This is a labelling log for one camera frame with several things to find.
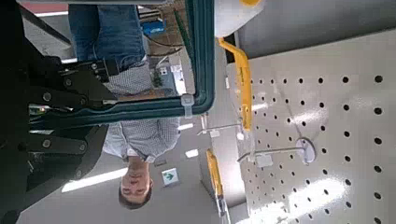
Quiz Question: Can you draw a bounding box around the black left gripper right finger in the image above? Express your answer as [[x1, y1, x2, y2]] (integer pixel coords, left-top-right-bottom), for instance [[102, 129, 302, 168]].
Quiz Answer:
[[28, 57, 120, 111]]

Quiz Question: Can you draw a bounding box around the yellow handled tool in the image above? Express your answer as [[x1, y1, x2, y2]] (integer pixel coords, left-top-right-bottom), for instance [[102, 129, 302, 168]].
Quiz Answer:
[[205, 148, 232, 224]]

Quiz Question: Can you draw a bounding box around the beige perforated pegboard panel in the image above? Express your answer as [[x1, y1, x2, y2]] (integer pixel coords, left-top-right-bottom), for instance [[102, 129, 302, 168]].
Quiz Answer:
[[226, 29, 396, 224]]

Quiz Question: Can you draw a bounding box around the white yellow plastic item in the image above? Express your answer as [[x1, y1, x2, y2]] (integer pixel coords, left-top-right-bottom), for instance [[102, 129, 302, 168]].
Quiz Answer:
[[214, 0, 266, 39]]

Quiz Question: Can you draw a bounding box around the long metal peg hook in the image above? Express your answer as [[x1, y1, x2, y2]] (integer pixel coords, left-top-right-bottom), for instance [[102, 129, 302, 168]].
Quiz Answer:
[[195, 121, 245, 139], [235, 137, 318, 169]]

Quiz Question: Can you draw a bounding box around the dark green plastic crate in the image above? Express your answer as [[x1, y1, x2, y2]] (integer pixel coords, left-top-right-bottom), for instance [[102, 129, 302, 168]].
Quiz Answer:
[[27, 0, 217, 132]]

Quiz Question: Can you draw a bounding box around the yellow curved handle tool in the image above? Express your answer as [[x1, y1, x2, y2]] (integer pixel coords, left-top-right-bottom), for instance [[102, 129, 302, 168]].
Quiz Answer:
[[217, 36, 254, 133]]

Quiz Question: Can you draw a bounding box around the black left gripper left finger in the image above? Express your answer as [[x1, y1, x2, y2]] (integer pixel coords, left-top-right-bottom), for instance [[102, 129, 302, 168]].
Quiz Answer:
[[27, 123, 109, 191]]

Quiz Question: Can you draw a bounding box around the white cable tie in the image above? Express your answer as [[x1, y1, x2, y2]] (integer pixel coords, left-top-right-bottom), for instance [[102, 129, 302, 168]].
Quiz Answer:
[[179, 93, 196, 119]]

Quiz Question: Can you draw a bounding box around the blue box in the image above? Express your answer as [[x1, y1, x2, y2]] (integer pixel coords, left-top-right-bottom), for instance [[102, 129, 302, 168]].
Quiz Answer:
[[142, 19, 166, 36]]

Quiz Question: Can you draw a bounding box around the green white exit sign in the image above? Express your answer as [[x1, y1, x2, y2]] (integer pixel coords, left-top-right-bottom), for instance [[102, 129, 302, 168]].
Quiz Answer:
[[161, 167, 181, 189]]

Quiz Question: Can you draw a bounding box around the person in checked shirt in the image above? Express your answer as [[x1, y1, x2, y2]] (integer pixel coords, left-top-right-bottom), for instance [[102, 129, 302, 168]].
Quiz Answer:
[[67, 3, 183, 211]]

